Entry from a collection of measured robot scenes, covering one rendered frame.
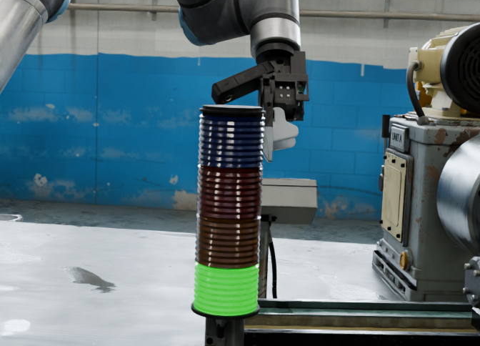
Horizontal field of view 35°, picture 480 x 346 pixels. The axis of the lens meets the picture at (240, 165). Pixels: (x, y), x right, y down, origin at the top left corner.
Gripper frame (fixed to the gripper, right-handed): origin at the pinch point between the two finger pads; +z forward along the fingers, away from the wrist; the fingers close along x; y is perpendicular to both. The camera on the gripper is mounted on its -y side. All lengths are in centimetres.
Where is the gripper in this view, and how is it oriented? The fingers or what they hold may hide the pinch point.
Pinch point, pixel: (265, 154)
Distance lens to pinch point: 126.3
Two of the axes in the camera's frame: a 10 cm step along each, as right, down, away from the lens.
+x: -0.7, 4.4, 8.9
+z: 0.0, 9.0, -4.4
